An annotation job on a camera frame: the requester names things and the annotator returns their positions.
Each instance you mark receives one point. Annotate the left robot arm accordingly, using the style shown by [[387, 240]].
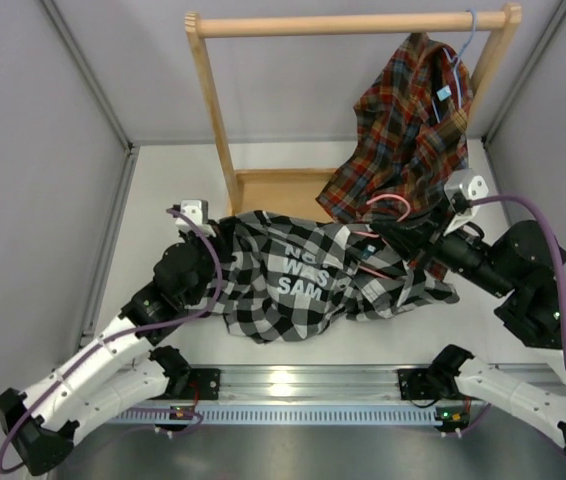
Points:
[[121, 367]]

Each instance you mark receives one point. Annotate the red brown plaid shirt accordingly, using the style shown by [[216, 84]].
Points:
[[403, 157]]

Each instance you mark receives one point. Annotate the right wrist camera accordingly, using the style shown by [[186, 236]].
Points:
[[461, 189]]

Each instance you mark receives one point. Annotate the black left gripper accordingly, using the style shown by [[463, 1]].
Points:
[[223, 240]]

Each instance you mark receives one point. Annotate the wooden clothes rack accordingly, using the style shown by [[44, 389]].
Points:
[[279, 80]]

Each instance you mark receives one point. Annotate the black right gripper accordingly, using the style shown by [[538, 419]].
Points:
[[435, 243]]

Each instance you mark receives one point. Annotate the blue wire hanger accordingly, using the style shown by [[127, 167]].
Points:
[[443, 91]]

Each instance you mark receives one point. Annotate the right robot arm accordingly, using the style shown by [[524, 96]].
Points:
[[518, 267]]

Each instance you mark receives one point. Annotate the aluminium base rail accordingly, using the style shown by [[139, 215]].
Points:
[[254, 384]]

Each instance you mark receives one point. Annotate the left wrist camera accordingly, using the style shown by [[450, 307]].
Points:
[[192, 212]]

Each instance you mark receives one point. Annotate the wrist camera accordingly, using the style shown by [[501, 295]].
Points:
[[461, 189], [192, 212]]

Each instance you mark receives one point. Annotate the black white checked shirt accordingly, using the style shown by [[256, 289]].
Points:
[[290, 279]]

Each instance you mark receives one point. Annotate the perforated cable duct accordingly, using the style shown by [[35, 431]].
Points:
[[402, 414]]

